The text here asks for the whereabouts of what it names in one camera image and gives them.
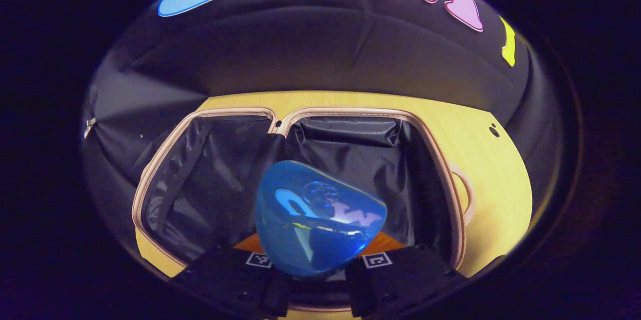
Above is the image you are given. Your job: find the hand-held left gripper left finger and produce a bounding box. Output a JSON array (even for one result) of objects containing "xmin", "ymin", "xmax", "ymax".
[{"xmin": 175, "ymin": 232, "xmax": 292, "ymax": 318}]

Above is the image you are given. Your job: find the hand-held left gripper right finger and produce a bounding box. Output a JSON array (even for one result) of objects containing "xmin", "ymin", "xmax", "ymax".
[{"xmin": 345, "ymin": 231, "xmax": 467, "ymax": 318}]

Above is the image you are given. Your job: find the pink suitcase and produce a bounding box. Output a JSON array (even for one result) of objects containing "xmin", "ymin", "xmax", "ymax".
[{"xmin": 131, "ymin": 106, "xmax": 475, "ymax": 313}]

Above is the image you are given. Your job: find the black backdrop cloth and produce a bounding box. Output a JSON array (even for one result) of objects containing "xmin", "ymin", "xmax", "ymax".
[{"xmin": 80, "ymin": 0, "xmax": 566, "ymax": 260}]

